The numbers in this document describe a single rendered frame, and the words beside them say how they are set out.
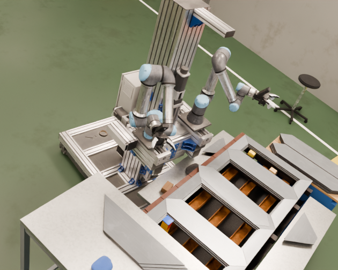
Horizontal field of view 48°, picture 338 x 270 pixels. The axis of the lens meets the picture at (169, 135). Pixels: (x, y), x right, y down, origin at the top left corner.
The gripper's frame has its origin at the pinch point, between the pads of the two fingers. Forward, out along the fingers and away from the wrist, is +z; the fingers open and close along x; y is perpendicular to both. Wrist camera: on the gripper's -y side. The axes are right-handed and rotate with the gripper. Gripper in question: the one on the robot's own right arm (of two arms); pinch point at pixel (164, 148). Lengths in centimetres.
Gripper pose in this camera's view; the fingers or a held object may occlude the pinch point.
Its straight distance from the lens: 233.5
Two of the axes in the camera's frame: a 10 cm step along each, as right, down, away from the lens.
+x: -9.0, -1.1, -4.3
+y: -3.7, 7.2, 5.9
